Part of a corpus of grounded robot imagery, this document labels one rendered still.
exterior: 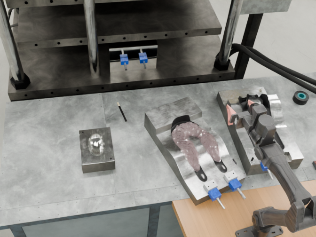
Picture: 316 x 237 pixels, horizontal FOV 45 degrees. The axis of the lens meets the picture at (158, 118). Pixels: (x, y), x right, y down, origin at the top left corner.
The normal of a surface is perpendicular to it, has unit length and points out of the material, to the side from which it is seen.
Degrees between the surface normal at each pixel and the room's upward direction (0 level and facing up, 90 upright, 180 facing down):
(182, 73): 0
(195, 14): 0
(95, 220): 90
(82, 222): 90
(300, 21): 0
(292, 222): 90
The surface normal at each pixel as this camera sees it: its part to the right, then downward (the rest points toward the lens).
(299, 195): 0.05, -0.65
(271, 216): -0.96, 0.16
